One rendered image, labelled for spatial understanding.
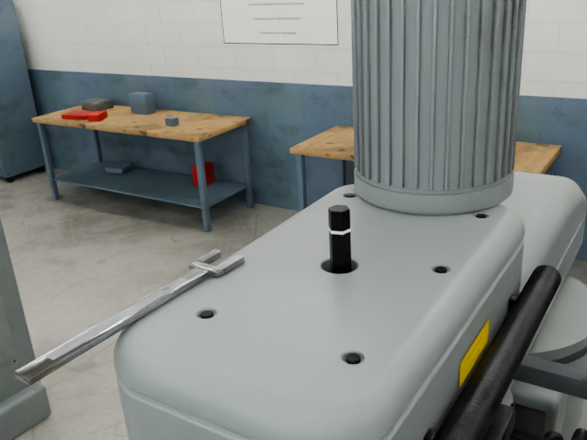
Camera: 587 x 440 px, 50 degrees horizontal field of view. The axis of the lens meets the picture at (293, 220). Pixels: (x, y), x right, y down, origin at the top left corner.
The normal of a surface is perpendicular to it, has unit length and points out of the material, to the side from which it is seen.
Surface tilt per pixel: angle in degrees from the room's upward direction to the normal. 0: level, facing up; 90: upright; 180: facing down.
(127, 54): 90
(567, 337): 0
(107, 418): 0
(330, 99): 90
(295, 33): 90
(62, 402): 0
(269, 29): 90
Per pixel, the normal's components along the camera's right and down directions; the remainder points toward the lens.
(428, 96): -0.22, 0.38
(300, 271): -0.06, -0.93
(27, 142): 0.84, 0.15
